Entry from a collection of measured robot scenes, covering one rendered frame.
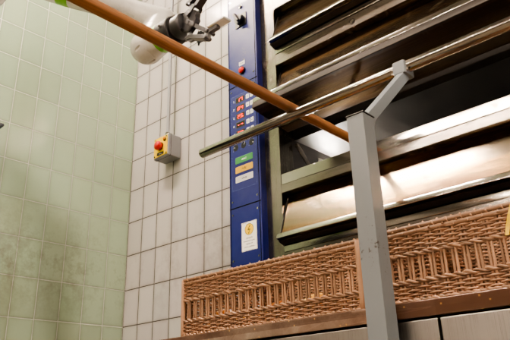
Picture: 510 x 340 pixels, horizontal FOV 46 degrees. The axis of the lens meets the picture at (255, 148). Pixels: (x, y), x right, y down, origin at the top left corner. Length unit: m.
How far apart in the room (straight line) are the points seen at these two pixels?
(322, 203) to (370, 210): 0.86
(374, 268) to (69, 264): 1.68
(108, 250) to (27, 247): 0.37
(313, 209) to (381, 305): 0.95
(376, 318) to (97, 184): 1.84
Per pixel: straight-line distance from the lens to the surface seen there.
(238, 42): 2.52
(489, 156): 1.76
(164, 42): 1.41
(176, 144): 2.61
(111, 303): 2.68
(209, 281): 1.56
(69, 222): 2.62
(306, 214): 2.03
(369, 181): 1.17
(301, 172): 2.09
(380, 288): 1.12
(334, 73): 1.95
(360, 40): 2.15
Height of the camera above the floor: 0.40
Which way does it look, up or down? 24 degrees up
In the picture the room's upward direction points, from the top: 2 degrees counter-clockwise
